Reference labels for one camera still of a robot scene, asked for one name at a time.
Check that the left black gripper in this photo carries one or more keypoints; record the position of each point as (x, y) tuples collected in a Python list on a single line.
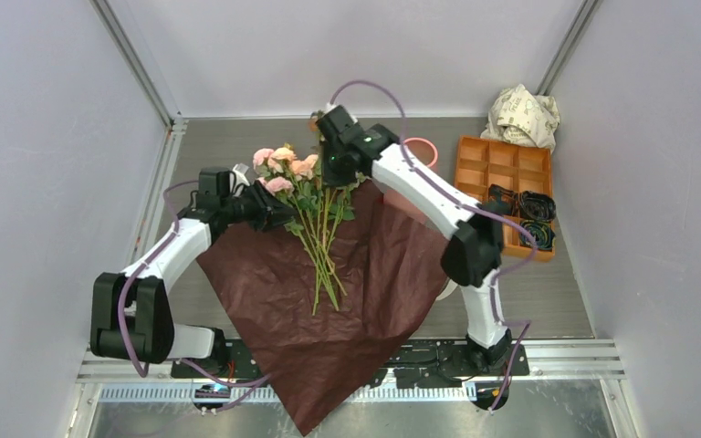
[(270, 213)]

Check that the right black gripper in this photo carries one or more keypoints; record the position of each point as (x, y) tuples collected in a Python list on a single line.
[(333, 180)]

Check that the pink flower bunch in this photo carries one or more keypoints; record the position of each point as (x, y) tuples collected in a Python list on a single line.
[(321, 210)]

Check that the orange rose stem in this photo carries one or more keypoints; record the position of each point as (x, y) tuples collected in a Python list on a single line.
[(313, 127)]

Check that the red wrapping paper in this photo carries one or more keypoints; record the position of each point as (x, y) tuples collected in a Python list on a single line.
[(317, 350)]

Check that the cream printed ribbon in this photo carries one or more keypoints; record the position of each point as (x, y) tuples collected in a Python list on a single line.
[(448, 289)]

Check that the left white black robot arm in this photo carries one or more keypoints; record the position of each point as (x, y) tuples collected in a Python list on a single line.
[(131, 318)]

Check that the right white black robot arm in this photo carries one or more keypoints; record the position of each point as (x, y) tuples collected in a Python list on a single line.
[(474, 234)]

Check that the pink cylindrical vase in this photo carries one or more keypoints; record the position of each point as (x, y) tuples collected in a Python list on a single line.
[(426, 152)]

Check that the orange compartment tray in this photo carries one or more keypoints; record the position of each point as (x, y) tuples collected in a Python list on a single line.
[(518, 181)]

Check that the dark rolled tie middle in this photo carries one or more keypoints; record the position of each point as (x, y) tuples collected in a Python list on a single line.
[(502, 201)]

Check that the dark rolled tie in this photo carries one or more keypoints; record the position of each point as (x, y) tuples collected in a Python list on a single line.
[(536, 207), (542, 232), (502, 201)]

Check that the crumpled printed paper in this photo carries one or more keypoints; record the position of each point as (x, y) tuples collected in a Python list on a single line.
[(523, 119)]

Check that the dark rolled tie upper right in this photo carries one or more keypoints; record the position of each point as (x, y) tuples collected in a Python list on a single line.
[(536, 207)]

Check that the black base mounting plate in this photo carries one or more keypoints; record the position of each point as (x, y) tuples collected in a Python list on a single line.
[(420, 363)]

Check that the dark rolled tie lower right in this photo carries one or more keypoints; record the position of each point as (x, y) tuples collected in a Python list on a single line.
[(542, 232)]

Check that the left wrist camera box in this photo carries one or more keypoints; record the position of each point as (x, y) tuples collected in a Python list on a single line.
[(239, 179)]

